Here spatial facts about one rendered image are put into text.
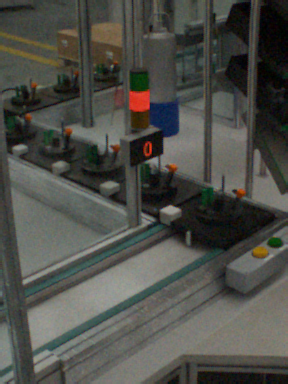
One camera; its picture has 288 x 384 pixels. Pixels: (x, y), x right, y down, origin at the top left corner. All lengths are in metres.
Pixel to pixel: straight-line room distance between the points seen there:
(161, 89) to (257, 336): 1.39
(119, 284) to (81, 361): 0.34
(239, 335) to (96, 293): 0.37
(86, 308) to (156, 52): 1.36
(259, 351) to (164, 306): 0.25
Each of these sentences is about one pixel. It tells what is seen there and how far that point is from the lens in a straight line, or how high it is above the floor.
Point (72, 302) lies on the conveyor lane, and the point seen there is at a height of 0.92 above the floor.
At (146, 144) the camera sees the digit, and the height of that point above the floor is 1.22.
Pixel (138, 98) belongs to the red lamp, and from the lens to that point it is 1.70.
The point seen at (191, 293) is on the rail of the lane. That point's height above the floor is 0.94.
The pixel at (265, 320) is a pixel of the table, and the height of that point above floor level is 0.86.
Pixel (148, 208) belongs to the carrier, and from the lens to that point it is 1.96.
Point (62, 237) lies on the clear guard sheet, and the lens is 1.72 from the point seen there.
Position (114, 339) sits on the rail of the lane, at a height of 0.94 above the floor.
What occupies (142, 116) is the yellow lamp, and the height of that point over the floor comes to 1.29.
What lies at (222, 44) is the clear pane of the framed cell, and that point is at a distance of 2.88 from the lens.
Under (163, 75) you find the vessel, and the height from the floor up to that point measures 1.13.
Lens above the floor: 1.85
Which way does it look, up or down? 26 degrees down
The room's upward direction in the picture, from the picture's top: 1 degrees counter-clockwise
